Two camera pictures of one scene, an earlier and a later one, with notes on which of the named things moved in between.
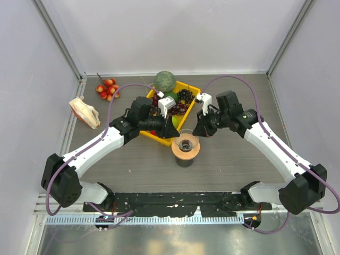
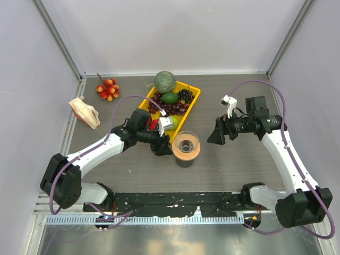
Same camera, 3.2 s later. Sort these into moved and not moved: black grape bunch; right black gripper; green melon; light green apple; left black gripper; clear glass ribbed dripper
Moved: right black gripper; left black gripper
Not moved: light green apple; black grape bunch; clear glass ribbed dripper; green melon
